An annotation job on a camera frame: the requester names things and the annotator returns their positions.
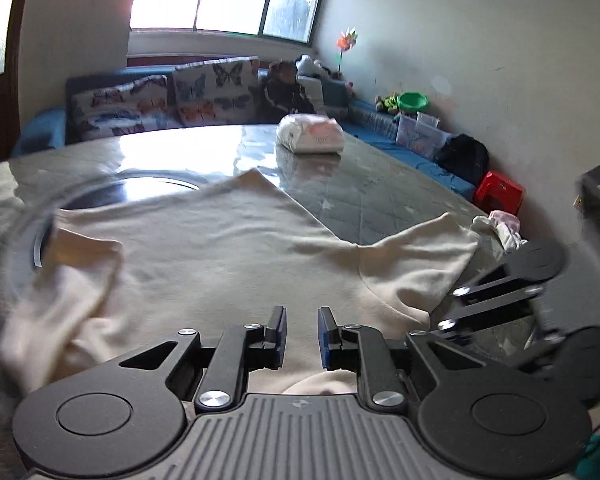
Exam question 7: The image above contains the colourful pinwheel flower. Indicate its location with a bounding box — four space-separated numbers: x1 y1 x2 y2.
337 27 358 72

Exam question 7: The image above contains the green plastic bowl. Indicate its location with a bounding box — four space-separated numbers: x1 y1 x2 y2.
396 92 429 114

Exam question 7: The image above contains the black backpack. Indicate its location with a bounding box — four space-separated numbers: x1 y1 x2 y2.
434 133 490 188

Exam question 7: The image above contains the pink white cloth bundle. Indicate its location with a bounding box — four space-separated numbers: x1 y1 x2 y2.
471 210 528 252

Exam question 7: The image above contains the quilted grey table cover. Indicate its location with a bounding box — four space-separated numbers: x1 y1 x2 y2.
0 122 537 480

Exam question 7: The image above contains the blue sofa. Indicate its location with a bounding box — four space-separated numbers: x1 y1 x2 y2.
12 65 476 200

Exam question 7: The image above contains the round black table hotplate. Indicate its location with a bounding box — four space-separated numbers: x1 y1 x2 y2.
2 169 207 306

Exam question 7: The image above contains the cream sweatshirt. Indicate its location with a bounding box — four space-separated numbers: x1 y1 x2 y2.
0 170 479 394

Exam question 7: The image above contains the dark jacket on sofa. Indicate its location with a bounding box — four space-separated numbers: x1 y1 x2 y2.
261 61 315 124

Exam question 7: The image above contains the butterfly pattern sofa cushion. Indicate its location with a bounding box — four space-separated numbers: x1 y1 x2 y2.
70 75 181 141

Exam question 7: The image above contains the red plastic stool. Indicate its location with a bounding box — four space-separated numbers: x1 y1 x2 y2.
474 171 526 216

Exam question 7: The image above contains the clear plastic storage box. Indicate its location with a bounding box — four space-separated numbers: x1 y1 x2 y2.
396 114 453 160

